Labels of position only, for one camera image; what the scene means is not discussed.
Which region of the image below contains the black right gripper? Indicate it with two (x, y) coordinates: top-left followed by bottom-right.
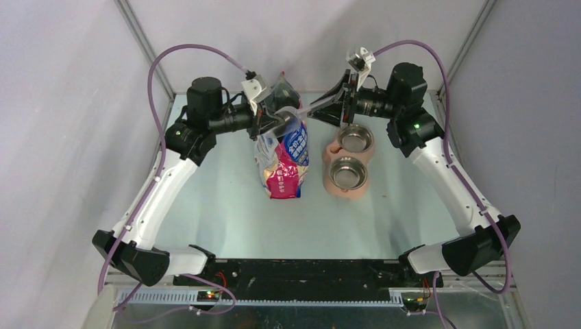
(307, 70), (401, 129)

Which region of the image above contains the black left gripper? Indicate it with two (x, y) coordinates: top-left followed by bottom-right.
(208, 99), (284, 141)

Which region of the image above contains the clear plastic scoop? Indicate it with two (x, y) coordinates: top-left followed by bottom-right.
(259, 97), (332, 138)

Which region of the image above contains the pet food bag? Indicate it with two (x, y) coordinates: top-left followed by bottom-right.
(254, 73), (310, 199)

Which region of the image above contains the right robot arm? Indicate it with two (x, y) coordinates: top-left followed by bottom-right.
(308, 62), (521, 287)

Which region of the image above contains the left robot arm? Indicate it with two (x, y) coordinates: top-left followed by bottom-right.
(92, 75), (301, 287)

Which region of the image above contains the far steel bowl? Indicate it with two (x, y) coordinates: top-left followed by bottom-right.
(336, 124), (375, 153)

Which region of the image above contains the steel bowl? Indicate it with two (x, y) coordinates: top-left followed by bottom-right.
(328, 156), (368, 191)
(336, 124), (375, 153)

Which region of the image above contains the pink double bowl stand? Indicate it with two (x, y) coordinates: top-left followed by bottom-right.
(322, 124), (375, 200)

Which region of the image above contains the near steel bowl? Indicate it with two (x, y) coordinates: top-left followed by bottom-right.
(328, 156), (368, 191)

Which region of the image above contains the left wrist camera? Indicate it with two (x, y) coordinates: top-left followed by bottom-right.
(241, 71), (271, 114)

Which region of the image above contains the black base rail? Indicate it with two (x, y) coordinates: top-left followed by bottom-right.
(201, 258), (443, 302)

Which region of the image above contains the aluminium frame front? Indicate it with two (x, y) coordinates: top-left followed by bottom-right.
(105, 258), (519, 310)

